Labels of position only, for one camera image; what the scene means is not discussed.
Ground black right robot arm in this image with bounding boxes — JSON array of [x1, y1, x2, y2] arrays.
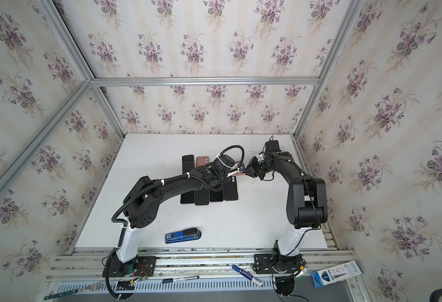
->
[[242, 139, 328, 257]]

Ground dark phone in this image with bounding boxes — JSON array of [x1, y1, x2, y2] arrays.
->
[[181, 155, 195, 174]]

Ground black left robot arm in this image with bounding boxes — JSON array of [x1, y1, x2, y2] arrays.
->
[[111, 154, 244, 263]]

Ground black round connector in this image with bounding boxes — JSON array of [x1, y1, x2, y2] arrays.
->
[[275, 277, 295, 298]]

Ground aluminium rail base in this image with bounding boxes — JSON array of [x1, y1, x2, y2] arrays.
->
[[47, 249, 354, 281]]

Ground green metal ruler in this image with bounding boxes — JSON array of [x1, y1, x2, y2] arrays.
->
[[44, 289, 79, 301]]

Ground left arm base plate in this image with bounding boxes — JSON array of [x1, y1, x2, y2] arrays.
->
[[102, 254, 157, 278]]

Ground blue marker pen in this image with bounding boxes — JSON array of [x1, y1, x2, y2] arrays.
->
[[231, 265, 264, 287]]

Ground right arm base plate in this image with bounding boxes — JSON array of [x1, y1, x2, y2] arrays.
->
[[252, 254, 306, 274]]

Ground blue white cardboard box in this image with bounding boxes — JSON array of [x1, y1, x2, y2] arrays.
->
[[311, 260, 362, 288]]

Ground black phone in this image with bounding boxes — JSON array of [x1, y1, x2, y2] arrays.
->
[[209, 191, 224, 203], [180, 192, 195, 205]]

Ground blue black stapler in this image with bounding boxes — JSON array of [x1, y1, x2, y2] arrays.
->
[[164, 228, 202, 244]]

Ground black phone case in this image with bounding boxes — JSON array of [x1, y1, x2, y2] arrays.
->
[[194, 190, 210, 206], [223, 176, 239, 201]]

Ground black thin pen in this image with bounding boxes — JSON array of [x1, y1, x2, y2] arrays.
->
[[162, 276, 200, 284]]

